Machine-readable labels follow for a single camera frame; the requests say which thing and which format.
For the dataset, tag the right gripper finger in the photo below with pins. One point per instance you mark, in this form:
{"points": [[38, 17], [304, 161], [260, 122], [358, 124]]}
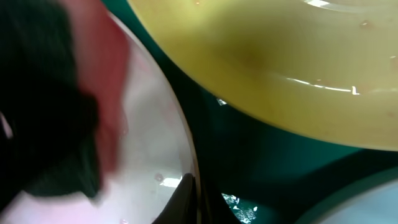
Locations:
{"points": [[196, 201]]}

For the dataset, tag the white pink plate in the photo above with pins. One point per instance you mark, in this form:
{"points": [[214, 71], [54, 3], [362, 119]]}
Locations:
{"points": [[154, 154]]}

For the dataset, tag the red green sponge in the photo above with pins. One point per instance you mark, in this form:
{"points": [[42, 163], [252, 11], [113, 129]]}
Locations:
{"points": [[63, 68]]}

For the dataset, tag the teal plastic tray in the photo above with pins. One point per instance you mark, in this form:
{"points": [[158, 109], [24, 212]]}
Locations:
{"points": [[283, 173]]}

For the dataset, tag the light blue plate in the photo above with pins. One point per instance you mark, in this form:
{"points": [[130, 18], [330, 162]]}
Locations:
{"points": [[371, 200]]}

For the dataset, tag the yellow-green plate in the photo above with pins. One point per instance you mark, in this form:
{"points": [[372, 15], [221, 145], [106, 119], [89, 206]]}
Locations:
{"points": [[322, 69]]}

